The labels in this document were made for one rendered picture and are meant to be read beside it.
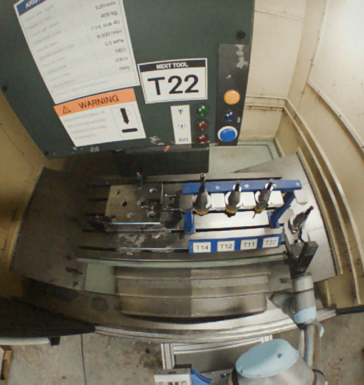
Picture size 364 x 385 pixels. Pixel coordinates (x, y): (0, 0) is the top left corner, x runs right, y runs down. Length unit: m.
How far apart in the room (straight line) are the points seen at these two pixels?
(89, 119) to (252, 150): 1.57
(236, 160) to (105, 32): 1.52
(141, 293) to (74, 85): 1.01
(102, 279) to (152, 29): 1.28
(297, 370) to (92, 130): 0.60
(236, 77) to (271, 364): 0.48
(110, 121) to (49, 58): 0.16
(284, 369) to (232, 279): 0.76
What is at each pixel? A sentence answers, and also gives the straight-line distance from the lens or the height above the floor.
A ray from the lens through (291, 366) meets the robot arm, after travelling 0.43.
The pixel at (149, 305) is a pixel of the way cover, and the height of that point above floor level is 0.72.
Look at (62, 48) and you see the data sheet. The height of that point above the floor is 1.77.
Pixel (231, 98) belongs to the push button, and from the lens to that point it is 0.32.
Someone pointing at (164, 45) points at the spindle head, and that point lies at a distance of 0.29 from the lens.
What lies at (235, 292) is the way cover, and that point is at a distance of 1.09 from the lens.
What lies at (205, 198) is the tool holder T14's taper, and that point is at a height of 1.26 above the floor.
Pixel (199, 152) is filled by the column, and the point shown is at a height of 0.85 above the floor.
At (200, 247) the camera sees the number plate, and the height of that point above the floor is 0.94.
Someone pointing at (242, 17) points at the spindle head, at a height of 1.78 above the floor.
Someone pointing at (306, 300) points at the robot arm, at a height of 1.20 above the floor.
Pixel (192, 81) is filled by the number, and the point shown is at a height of 1.67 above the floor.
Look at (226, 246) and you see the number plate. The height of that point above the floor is 0.94.
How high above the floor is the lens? 1.80
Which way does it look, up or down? 57 degrees down
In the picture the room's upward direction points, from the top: 8 degrees counter-clockwise
